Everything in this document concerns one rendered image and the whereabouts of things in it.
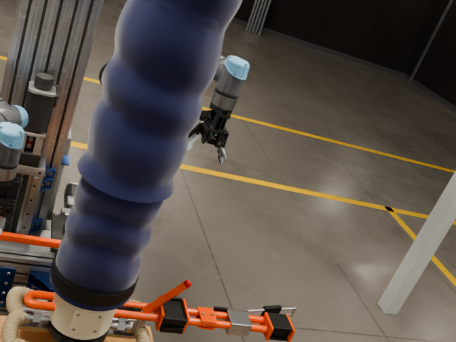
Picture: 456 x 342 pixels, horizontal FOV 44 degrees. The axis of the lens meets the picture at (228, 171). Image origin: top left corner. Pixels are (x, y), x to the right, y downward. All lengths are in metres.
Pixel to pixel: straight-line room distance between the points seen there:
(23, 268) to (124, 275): 0.76
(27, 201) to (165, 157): 0.97
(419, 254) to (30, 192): 3.04
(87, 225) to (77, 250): 0.09
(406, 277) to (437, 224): 0.48
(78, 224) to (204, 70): 0.48
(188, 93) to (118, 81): 0.15
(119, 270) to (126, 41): 0.56
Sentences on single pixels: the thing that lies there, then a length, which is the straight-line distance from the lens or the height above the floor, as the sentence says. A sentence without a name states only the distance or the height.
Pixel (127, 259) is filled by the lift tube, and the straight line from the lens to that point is 1.42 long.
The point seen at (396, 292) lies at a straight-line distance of 4.53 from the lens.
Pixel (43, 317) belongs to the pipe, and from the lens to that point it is 1.63.
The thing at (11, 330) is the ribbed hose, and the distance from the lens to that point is 1.57.
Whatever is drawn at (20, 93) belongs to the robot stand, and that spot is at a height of 1.47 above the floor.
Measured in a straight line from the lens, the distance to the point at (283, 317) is 1.82.
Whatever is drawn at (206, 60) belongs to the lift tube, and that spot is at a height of 1.95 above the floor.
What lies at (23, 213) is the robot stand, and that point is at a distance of 2.15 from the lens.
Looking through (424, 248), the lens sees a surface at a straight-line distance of 4.36.
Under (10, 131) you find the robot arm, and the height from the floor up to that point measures 1.54.
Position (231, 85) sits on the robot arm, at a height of 1.80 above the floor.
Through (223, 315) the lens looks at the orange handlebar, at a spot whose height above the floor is 1.19.
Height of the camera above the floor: 2.23
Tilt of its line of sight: 23 degrees down
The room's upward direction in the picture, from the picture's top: 22 degrees clockwise
